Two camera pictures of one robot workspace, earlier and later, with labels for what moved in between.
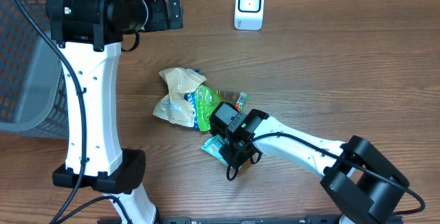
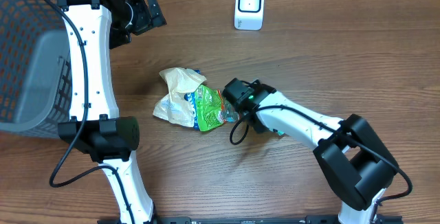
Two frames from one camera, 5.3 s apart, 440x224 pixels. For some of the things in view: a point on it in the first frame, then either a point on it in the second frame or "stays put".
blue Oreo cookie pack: x=191 y=97 stays put
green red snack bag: x=207 y=99 stays put
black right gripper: x=230 y=158 -> x=260 y=127
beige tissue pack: x=178 y=106 stays put
